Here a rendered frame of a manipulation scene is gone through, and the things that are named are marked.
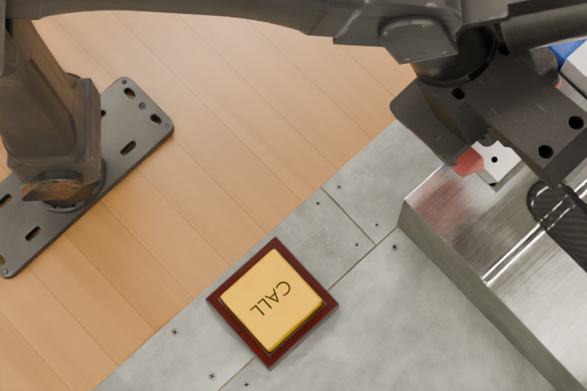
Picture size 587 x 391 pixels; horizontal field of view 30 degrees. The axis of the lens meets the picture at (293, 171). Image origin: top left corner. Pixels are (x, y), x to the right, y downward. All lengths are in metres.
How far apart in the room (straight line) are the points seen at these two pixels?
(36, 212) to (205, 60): 0.20
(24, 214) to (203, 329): 0.19
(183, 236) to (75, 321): 0.12
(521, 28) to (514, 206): 0.25
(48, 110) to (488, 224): 0.35
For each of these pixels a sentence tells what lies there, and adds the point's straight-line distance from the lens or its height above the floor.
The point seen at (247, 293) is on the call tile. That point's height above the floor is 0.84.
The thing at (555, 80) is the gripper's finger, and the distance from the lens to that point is 0.77.
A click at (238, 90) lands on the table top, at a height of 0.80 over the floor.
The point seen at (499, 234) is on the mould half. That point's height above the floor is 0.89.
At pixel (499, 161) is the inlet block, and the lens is 0.83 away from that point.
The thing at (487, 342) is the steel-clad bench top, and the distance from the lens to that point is 0.94.
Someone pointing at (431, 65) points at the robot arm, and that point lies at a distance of 0.68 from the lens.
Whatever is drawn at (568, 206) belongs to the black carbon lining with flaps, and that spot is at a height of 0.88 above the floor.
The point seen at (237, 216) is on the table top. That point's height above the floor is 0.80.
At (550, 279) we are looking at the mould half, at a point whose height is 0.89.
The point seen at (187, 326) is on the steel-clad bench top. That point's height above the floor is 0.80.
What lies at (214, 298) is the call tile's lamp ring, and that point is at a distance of 0.92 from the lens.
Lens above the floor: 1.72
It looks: 74 degrees down
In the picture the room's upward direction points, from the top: 5 degrees counter-clockwise
